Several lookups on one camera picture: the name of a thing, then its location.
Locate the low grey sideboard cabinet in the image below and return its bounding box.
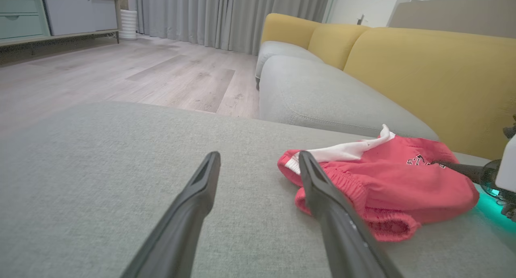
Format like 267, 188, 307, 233
0, 0, 121, 49

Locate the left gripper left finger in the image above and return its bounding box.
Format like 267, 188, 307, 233
120, 151, 222, 278

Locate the grey sofa seat cushion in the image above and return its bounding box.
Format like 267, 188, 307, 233
255, 41, 325, 89
259, 55, 440, 141

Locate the white ribbed cylinder bin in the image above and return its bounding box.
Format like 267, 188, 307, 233
120, 9, 138, 40

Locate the yellow sofa backrest cushion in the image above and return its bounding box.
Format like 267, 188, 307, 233
308, 23, 371, 71
343, 27, 516, 161
261, 13, 322, 50

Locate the beige partition panel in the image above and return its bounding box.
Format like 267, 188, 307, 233
388, 0, 516, 39

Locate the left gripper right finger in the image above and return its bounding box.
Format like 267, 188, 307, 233
298, 150, 405, 278

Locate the grey pleated curtain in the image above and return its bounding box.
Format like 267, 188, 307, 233
135, 0, 333, 56

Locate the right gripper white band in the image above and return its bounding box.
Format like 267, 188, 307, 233
433, 134, 516, 221

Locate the red jersey with number print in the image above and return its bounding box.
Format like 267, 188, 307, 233
277, 124, 481, 227

